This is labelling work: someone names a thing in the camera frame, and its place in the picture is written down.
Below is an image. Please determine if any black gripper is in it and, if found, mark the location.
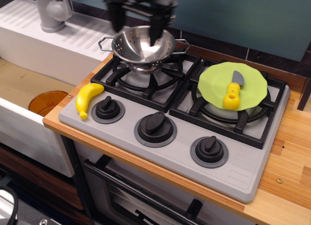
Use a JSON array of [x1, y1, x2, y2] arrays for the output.
[[104, 0, 178, 47]]

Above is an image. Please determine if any steel colander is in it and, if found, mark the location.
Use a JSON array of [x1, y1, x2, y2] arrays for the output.
[[98, 25, 190, 74]]

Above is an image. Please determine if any black left burner grate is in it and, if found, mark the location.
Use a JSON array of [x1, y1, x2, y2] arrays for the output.
[[91, 48, 202, 112]]

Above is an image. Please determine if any black burner grate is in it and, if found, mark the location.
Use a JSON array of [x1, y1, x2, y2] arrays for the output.
[[91, 48, 202, 112], [170, 59, 290, 149]]

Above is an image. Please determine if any grey toy faucet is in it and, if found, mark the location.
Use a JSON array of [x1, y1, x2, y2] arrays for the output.
[[35, 0, 73, 33]]

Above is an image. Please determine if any yellow toy banana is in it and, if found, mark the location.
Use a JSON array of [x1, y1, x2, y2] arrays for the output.
[[75, 83, 104, 120]]

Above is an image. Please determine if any black left stove knob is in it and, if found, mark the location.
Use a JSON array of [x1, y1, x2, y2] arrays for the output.
[[91, 96, 125, 124]]

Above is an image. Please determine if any black stove knob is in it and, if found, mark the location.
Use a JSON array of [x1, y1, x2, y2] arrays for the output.
[[91, 96, 125, 124], [190, 136, 229, 169], [134, 112, 177, 148]]

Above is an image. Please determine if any green plate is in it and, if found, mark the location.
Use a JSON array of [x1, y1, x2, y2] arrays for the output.
[[198, 62, 268, 111]]

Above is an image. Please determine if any white toy sink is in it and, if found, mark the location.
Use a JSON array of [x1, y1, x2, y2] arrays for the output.
[[0, 0, 114, 177]]

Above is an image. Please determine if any black middle stove knob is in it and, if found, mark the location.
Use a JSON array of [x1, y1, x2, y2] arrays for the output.
[[134, 112, 177, 148]]

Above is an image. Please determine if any orange plastic bowl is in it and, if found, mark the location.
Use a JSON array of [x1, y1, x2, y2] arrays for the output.
[[28, 90, 68, 117]]

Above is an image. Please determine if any black right stove knob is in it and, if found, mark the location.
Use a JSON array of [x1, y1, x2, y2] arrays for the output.
[[190, 136, 229, 169]]

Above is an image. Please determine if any black right burner grate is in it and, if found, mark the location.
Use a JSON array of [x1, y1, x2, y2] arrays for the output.
[[170, 59, 290, 149]]

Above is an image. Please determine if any toy oven door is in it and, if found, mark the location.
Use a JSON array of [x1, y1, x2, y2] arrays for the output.
[[82, 154, 207, 225]]

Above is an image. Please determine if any grey toy stove top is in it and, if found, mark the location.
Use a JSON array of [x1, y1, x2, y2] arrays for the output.
[[58, 52, 291, 203]]

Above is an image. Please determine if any yellow handled toy knife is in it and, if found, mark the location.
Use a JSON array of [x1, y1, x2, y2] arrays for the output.
[[223, 70, 244, 110]]

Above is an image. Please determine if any black braided cable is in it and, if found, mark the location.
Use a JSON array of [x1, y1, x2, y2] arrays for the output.
[[0, 185, 19, 225]]

